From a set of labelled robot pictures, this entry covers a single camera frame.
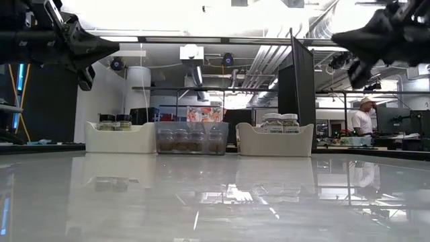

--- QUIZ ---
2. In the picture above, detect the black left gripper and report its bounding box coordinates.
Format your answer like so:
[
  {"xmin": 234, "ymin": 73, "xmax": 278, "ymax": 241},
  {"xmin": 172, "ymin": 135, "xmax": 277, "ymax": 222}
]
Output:
[{"xmin": 30, "ymin": 0, "xmax": 121, "ymax": 71}]

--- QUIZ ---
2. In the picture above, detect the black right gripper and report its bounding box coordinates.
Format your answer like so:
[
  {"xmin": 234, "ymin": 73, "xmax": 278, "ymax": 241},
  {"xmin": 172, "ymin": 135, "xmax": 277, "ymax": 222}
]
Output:
[{"xmin": 331, "ymin": 0, "xmax": 430, "ymax": 67}]

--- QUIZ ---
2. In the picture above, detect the round black blue device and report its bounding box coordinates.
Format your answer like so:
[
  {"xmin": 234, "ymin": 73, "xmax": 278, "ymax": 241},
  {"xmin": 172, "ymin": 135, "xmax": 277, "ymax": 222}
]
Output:
[
  {"xmin": 110, "ymin": 56, "xmax": 126, "ymax": 72},
  {"xmin": 221, "ymin": 52, "xmax": 235, "ymax": 67}
]

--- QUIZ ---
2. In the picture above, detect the white cylinder tank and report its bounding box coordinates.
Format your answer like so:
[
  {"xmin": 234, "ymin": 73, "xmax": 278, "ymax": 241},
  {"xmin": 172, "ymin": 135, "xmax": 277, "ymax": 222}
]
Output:
[{"xmin": 124, "ymin": 65, "xmax": 153, "ymax": 117}]

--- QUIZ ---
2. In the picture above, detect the black-lid glass spice jar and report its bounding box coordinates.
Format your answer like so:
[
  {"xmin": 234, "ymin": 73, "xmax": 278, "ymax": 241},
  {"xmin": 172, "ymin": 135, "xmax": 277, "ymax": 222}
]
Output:
[
  {"xmin": 115, "ymin": 113, "xmax": 133, "ymax": 132},
  {"xmin": 98, "ymin": 113, "xmax": 117, "ymax": 132}
]

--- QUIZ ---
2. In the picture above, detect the black partition panel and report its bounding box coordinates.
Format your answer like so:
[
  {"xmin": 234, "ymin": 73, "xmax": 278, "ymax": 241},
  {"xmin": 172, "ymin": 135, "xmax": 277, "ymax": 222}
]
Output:
[{"xmin": 277, "ymin": 28, "xmax": 318, "ymax": 149}]

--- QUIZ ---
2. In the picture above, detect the person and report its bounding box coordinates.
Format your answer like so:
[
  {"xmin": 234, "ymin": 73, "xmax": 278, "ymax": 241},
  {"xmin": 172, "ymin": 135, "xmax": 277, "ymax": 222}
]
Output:
[{"xmin": 350, "ymin": 97, "xmax": 378, "ymax": 137}]

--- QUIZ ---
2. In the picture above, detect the black computer monitor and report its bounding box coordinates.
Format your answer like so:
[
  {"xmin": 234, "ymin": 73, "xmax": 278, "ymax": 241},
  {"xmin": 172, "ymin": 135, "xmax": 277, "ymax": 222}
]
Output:
[{"xmin": 376, "ymin": 106, "xmax": 413, "ymax": 135}]

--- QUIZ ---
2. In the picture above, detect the blue light strip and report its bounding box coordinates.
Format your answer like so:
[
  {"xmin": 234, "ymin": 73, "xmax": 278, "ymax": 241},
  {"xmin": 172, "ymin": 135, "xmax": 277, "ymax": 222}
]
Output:
[{"xmin": 13, "ymin": 63, "xmax": 26, "ymax": 130}]

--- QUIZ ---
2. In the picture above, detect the white plastic bin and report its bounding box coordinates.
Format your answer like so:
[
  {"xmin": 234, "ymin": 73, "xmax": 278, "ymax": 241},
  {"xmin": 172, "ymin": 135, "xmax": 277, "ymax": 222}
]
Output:
[
  {"xmin": 235, "ymin": 122, "xmax": 315, "ymax": 157},
  {"xmin": 83, "ymin": 120, "xmax": 158, "ymax": 155}
]

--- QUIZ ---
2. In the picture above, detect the white box fixture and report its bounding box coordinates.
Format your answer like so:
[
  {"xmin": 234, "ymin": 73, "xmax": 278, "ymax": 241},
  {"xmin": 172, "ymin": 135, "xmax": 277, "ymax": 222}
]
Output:
[{"xmin": 179, "ymin": 44, "xmax": 205, "ymax": 67}]

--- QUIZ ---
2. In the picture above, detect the pale green tub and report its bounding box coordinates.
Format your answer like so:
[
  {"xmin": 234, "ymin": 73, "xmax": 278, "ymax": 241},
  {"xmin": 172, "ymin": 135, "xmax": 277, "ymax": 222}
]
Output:
[{"xmin": 339, "ymin": 136, "xmax": 373, "ymax": 147}]

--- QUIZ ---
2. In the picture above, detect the black desk equipment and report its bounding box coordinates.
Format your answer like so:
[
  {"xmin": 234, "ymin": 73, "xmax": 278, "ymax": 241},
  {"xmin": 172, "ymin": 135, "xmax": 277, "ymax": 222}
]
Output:
[{"xmin": 401, "ymin": 109, "xmax": 430, "ymax": 152}]

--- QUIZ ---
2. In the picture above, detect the blue cloth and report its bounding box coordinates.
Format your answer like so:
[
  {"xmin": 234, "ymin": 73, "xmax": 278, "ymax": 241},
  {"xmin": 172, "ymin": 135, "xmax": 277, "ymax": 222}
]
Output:
[{"xmin": 26, "ymin": 138, "xmax": 54, "ymax": 146}]

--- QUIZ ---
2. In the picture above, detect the grey translucent plastic bin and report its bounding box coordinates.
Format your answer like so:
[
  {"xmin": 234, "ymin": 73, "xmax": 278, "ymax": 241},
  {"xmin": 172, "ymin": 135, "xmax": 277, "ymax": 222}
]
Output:
[{"xmin": 155, "ymin": 121, "xmax": 230, "ymax": 156}]

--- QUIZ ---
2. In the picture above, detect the floral print picture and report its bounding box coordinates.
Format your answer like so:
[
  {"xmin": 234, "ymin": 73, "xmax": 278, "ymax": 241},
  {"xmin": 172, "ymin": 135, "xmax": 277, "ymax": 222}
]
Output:
[{"xmin": 185, "ymin": 106, "xmax": 224, "ymax": 123}]

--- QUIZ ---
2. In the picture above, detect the dark screen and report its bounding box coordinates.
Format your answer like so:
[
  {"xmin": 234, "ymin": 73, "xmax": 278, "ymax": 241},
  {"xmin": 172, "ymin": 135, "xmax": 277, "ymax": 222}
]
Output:
[{"xmin": 222, "ymin": 108, "xmax": 253, "ymax": 127}]

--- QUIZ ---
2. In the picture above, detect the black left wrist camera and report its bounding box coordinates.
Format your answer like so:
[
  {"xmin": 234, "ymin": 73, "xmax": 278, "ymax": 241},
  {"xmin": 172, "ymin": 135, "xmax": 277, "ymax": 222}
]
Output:
[{"xmin": 77, "ymin": 65, "xmax": 96, "ymax": 92}]

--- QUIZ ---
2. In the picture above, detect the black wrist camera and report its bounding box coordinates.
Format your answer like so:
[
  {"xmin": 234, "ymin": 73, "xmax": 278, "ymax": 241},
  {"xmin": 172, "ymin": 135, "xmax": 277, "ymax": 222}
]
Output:
[
  {"xmin": 347, "ymin": 58, "xmax": 373, "ymax": 90},
  {"xmin": 77, "ymin": 65, "xmax": 96, "ymax": 92}
]

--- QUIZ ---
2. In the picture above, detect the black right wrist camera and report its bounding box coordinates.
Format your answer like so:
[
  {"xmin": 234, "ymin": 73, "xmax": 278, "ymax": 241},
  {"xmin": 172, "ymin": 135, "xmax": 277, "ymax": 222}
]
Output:
[{"xmin": 347, "ymin": 58, "xmax": 373, "ymax": 90}]

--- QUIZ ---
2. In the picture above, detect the black overhead camera cluster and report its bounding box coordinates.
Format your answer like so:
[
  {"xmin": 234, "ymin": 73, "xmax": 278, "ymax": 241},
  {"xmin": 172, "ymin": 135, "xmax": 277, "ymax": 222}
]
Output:
[{"xmin": 328, "ymin": 50, "xmax": 353, "ymax": 71}]

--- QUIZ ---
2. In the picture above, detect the black horizontal rail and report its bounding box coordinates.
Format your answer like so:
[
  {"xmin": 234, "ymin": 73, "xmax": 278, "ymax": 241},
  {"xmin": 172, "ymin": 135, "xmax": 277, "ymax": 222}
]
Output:
[{"xmin": 131, "ymin": 85, "xmax": 280, "ymax": 92}]

